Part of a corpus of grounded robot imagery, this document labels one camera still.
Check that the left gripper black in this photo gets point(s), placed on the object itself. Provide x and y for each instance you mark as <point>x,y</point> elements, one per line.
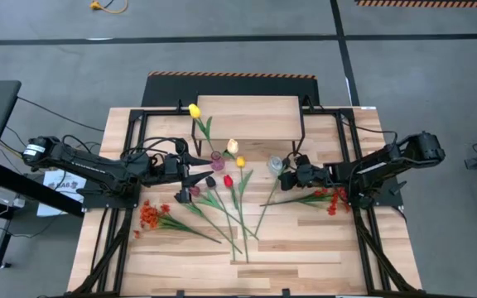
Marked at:
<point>168,169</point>

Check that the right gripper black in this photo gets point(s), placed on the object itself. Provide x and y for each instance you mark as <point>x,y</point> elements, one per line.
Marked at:
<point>311,174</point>

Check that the black artificial tulip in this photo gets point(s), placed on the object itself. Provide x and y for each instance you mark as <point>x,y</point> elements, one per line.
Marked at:
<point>269,203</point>
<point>210,181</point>
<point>195,209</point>

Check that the clear ribbed glass vase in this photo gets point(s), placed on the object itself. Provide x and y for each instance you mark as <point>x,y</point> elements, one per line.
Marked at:
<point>275,165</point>

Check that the pink glass vase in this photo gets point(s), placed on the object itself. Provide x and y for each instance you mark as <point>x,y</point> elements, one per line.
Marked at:
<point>217,162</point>

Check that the red artificial tulip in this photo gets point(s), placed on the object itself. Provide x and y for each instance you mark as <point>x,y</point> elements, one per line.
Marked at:
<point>227,181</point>

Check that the cream artificial tulip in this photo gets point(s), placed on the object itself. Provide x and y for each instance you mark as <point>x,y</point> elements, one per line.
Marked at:
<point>232,145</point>

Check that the yellow artificial tulip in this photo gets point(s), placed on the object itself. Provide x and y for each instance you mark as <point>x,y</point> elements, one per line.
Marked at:
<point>240,161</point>
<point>194,111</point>

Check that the orange artificial flower bunch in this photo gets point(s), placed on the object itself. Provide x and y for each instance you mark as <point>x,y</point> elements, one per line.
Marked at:
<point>149,215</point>

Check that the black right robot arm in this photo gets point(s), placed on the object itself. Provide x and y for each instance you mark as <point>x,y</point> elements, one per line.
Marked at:
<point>379,165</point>

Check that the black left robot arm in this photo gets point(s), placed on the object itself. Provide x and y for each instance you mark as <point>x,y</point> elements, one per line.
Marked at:
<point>89,165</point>

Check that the wooden shelf with black legs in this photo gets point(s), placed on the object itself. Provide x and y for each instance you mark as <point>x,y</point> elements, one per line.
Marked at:
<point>251,118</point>

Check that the red artificial flower bunch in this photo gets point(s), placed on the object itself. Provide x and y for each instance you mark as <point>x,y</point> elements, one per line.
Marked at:
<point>333,203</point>

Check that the black mat with striped edge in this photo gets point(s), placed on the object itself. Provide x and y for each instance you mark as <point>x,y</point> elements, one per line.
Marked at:
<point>230,87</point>

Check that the white printed paper sheet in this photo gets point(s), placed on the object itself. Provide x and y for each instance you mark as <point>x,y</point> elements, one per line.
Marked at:
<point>56,182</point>

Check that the orange black striped tape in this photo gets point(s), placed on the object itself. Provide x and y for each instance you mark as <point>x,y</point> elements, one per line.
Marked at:
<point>429,3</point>

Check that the black metal table frame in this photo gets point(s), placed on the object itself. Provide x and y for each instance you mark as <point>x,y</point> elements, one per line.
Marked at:
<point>155,111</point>

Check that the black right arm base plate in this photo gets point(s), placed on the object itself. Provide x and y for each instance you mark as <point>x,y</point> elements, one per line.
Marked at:
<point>391,198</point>

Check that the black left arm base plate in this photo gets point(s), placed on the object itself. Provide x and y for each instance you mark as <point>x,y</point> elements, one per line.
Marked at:
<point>97,203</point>

